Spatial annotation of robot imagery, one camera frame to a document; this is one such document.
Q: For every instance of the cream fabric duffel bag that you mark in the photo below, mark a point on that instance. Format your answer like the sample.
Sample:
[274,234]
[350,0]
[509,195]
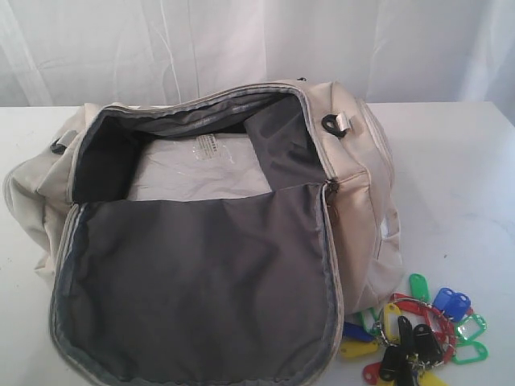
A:
[248,291]

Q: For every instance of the colourful key tag bunch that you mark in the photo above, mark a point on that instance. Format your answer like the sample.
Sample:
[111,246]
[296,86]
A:
[415,334]

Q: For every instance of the clear plastic packing bag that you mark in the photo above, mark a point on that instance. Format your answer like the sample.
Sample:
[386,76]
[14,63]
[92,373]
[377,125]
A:
[211,166]

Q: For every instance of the white backdrop curtain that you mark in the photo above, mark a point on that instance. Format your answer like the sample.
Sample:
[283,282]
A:
[166,52]

